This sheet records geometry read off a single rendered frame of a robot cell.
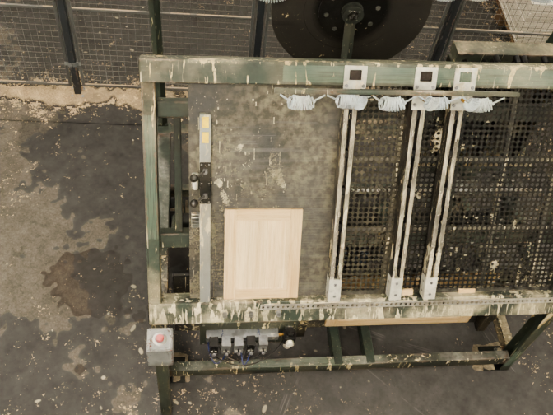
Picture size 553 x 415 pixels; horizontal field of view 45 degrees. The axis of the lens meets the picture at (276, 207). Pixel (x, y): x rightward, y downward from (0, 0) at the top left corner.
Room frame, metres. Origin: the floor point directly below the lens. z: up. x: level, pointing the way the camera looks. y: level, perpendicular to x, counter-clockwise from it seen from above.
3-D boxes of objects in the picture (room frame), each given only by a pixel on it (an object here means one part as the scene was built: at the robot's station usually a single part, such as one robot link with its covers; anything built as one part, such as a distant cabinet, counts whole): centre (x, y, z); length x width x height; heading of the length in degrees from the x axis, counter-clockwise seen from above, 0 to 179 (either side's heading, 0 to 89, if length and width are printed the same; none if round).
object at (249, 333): (1.50, 0.03, 0.69); 0.50 x 0.14 x 0.24; 102
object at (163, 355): (1.34, 0.44, 0.84); 0.12 x 0.12 x 0.18; 12
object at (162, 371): (1.34, 0.44, 0.38); 0.06 x 0.06 x 0.75; 12
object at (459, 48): (2.75, -1.09, 1.38); 0.70 x 0.15 x 0.85; 102
